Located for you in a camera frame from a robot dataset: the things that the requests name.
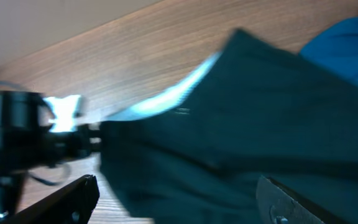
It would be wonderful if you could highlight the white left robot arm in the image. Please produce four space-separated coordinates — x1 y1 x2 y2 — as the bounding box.
0 91 99 223

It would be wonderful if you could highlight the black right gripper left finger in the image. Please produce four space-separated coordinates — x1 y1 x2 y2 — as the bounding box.
0 174 99 224

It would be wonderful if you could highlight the black shorts white lining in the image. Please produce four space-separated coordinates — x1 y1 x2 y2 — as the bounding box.
100 30 358 223

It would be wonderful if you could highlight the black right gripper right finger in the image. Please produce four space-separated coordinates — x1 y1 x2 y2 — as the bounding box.
256 176 344 224

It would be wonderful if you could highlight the blue shirt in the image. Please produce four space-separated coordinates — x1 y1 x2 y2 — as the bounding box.
300 17 358 86

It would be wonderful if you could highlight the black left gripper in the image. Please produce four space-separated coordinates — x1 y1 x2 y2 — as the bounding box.
42 124 101 165

